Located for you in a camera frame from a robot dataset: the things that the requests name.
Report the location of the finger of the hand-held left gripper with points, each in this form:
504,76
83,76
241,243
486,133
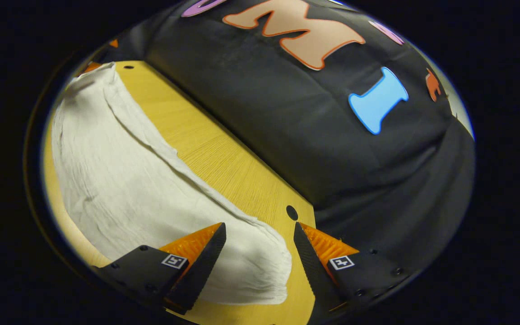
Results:
114,43
92,67

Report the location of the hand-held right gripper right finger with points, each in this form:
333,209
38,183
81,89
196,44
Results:
314,268

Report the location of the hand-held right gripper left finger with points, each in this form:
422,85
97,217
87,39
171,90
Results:
201,266

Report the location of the white jeans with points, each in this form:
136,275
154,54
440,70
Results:
120,180

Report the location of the black backdrop cloth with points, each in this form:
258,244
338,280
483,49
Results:
287,135

